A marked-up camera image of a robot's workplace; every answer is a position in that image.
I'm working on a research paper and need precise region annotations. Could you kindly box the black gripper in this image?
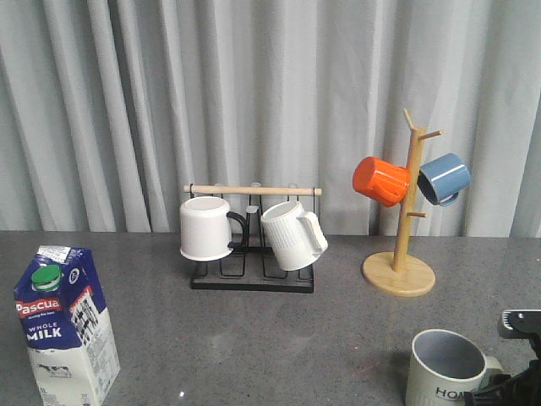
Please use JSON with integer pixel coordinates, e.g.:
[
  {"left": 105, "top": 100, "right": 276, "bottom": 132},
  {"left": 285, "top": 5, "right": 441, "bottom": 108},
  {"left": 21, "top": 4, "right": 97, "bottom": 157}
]
[{"left": 464, "top": 309, "right": 540, "bottom": 405}]

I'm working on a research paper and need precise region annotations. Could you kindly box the orange mug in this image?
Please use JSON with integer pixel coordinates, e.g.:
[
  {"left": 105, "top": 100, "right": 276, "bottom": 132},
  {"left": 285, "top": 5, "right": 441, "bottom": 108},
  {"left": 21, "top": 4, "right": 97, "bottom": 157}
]
[{"left": 352, "top": 156, "right": 411, "bottom": 207}]

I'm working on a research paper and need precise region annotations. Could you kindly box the blue white milk carton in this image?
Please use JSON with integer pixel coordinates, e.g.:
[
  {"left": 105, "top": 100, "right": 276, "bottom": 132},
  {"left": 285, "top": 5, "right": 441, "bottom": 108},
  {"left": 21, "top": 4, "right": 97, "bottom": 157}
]
[{"left": 14, "top": 245, "right": 120, "bottom": 405}]

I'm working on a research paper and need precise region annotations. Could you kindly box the black wire mug rack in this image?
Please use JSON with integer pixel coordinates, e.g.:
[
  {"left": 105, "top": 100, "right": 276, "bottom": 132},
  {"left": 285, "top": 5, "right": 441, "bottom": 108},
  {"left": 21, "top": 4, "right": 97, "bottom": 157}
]
[{"left": 183, "top": 183, "right": 322, "bottom": 294}]

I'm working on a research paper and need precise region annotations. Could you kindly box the white ribbed mug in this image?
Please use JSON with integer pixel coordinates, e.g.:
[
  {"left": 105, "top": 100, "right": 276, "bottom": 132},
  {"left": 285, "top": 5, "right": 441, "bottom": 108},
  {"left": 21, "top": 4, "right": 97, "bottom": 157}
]
[{"left": 261, "top": 200, "right": 328, "bottom": 272}]

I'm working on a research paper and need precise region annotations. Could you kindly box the white HOME mug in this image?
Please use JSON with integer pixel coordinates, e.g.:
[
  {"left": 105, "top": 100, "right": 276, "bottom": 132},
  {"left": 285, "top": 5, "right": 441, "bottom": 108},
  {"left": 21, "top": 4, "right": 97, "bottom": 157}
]
[{"left": 405, "top": 329, "right": 503, "bottom": 405}]

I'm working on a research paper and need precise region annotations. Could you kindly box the white mug black handle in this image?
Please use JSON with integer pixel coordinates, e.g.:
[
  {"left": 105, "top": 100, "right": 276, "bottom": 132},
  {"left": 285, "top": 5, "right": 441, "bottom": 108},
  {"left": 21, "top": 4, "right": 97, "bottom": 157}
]
[{"left": 179, "top": 196, "right": 249, "bottom": 261}]

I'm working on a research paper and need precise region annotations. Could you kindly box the wooden mug tree stand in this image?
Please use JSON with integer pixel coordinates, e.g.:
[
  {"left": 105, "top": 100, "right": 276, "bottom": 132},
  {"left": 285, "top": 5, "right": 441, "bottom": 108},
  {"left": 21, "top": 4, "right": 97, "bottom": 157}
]
[{"left": 362, "top": 109, "right": 443, "bottom": 297}]

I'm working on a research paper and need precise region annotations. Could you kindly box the blue mug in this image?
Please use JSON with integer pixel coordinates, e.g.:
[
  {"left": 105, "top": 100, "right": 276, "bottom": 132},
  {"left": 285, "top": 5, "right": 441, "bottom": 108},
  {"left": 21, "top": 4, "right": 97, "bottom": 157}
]
[{"left": 418, "top": 153, "right": 471, "bottom": 206}]

